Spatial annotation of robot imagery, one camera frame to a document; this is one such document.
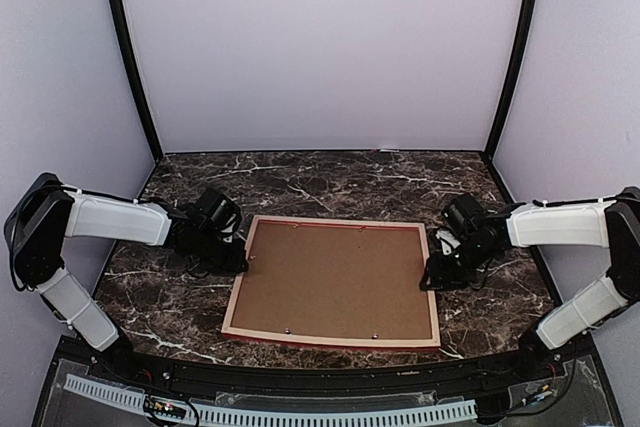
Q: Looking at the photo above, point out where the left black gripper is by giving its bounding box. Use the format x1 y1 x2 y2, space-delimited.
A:
192 228 246 273

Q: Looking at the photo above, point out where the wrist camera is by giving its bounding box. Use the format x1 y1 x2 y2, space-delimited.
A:
434 227 460 256
217 213 242 243

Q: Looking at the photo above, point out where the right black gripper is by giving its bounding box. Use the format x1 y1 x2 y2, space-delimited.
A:
420 236 497 290

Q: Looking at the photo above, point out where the brown backing board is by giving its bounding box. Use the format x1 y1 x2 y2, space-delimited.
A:
230 220 434 341

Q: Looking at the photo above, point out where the white cable tray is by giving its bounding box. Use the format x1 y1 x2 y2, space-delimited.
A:
63 374 478 426

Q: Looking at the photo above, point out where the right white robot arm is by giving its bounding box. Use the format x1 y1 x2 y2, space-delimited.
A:
419 186 639 381

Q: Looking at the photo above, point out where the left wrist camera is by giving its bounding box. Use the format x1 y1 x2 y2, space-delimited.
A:
217 213 242 243

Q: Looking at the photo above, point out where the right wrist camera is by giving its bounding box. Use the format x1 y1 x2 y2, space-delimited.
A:
434 227 460 256

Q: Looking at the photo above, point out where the left black corner post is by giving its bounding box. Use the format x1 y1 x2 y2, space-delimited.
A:
108 0 164 163

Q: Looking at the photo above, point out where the black front table rail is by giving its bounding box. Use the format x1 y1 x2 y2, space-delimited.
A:
49 334 601 406

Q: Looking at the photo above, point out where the red wooden picture frame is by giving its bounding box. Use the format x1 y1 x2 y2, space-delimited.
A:
220 214 442 352

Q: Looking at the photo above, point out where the black corner post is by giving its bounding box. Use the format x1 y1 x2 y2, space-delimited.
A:
108 0 164 163
483 0 536 163

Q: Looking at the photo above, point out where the right black corner post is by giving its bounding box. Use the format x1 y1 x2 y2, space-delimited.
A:
483 0 536 163

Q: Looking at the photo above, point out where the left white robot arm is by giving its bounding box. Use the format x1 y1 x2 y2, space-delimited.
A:
3 172 249 383

